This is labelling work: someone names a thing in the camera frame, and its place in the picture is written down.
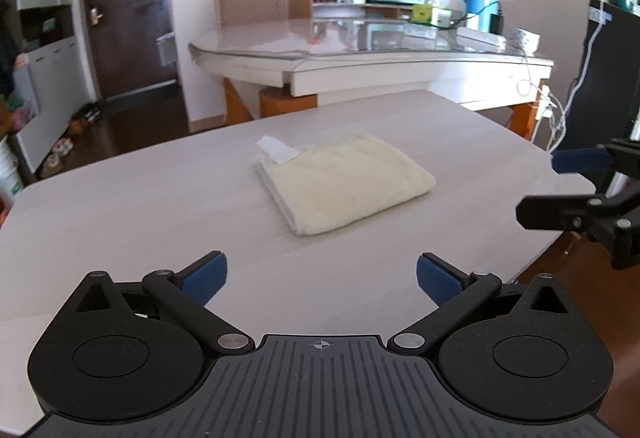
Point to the green box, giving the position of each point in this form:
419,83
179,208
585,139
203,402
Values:
421,14

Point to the brown upholstered chair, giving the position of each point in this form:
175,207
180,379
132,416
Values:
250,5

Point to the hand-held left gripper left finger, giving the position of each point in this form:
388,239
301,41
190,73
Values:
210,275

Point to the cream towel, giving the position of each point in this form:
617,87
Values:
345,178

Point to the white riser shelf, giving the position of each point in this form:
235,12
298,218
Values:
350,9

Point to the white wall box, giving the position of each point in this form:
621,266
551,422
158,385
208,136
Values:
167,49

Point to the light sandals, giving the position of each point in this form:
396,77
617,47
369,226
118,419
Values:
60,152

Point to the black cabinet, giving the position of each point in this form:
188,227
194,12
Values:
600,83

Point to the dark shoes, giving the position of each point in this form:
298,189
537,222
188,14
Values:
85,115

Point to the wooden box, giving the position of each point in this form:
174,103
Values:
300,3

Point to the grey shelf unit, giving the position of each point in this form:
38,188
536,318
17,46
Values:
50,68

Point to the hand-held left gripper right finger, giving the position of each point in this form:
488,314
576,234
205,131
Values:
435,277

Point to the glass-topped dining table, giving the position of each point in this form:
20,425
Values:
300,63

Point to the white power strip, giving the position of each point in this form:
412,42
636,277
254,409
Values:
480,37

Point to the black power adapter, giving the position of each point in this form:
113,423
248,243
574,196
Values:
497,23

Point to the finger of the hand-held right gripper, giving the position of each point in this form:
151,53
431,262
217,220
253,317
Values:
550,213
580,161

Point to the white patterned cup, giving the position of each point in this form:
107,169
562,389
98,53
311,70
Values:
526,40

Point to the pile of dark clothes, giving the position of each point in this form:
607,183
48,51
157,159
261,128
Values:
6,48

